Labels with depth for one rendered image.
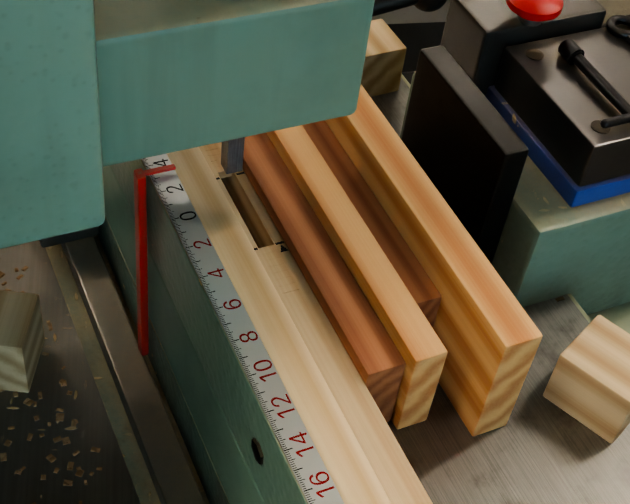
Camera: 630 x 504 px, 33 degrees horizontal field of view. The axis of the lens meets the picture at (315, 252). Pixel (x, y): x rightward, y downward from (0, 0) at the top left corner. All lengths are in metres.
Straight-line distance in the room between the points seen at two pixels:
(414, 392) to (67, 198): 0.18
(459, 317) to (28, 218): 0.20
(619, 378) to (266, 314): 0.17
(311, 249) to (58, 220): 0.14
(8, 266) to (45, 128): 0.31
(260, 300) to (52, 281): 0.24
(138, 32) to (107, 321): 0.26
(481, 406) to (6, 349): 0.27
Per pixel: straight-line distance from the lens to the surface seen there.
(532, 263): 0.56
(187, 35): 0.45
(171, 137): 0.48
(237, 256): 0.52
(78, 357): 0.67
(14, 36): 0.39
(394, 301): 0.50
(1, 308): 0.64
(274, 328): 0.49
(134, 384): 0.64
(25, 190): 0.43
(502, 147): 0.53
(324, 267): 0.52
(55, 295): 0.70
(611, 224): 0.58
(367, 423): 0.48
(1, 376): 0.65
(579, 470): 0.54
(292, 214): 0.54
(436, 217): 0.52
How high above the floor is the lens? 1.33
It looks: 46 degrees down
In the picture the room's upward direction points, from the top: 9 degrees clockwise
